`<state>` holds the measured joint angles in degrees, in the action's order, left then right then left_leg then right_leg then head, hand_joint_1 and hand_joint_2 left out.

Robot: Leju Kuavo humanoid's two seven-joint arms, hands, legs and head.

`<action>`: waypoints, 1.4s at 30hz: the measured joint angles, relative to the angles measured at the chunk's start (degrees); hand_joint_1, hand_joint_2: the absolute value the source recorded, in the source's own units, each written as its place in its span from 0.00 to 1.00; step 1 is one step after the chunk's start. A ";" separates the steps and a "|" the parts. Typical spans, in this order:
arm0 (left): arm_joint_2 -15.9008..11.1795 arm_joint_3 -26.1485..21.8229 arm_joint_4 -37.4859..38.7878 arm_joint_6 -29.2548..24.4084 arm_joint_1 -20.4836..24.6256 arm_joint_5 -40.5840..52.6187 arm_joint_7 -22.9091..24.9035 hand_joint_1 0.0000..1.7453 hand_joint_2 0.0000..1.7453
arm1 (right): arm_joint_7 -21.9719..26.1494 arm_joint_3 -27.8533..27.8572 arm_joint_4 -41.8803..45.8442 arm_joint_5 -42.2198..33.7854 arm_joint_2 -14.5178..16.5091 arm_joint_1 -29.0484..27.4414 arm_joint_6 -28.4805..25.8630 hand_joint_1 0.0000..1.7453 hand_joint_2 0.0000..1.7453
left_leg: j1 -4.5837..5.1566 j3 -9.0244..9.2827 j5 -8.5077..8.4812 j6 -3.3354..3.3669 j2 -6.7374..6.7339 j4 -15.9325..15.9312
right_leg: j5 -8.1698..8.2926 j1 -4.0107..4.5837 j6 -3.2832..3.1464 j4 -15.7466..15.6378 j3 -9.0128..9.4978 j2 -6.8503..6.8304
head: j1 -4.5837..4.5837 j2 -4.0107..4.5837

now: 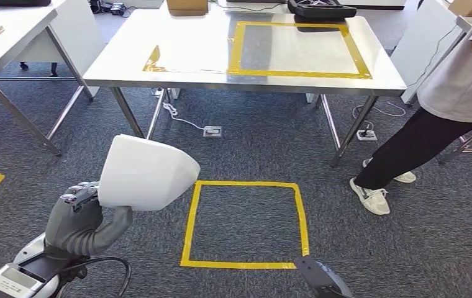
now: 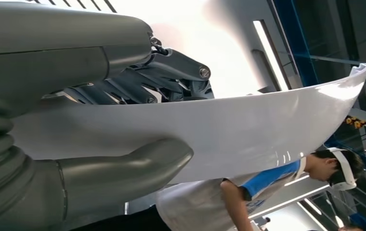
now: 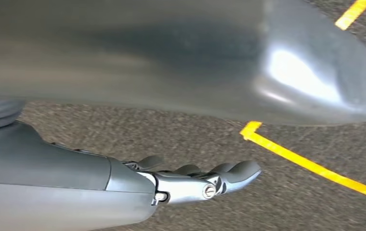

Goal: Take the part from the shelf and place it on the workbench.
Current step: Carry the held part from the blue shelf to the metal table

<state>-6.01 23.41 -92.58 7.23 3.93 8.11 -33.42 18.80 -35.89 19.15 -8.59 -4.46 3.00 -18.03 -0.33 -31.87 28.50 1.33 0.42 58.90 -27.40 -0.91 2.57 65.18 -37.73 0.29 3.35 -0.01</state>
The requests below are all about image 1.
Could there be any white curved plastic part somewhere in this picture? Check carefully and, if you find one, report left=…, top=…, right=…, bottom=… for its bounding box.
left=98, top=134, right=201, bottom=212

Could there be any white power cable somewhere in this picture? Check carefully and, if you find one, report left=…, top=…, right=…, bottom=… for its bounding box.
left=153, top=87, right=205, bottom=131

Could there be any person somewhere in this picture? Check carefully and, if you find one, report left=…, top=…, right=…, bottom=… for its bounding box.
left=349, top=0, right=472, bottom=216

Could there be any brown cardboard box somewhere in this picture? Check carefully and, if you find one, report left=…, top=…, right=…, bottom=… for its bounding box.
left=166, top=0, right=209, bottom=17
left=448, top=0, right=472, bottom=17

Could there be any white side panel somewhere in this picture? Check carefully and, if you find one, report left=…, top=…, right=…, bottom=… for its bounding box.
left=390, top=0, right=467, bottom=106
left=11, top=0, right=106, bottom=98

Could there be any black zip case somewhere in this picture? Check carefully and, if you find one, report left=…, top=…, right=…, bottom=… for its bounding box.
left=0, top=0, right=52, bottom=7

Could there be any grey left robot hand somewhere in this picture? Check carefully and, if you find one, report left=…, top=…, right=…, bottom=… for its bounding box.
left=43, top=181, right=134, bottom=256

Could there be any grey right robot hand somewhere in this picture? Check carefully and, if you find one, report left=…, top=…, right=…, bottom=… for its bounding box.
left=293, top=255, right=356, bottom=298

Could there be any open black foam case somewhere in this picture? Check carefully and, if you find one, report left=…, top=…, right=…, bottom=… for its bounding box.
left=287, top=0, right=357, bottom=19

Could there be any black cable tangle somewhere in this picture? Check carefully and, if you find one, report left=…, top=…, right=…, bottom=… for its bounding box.
left=89, top=0, right=138, bottom=17

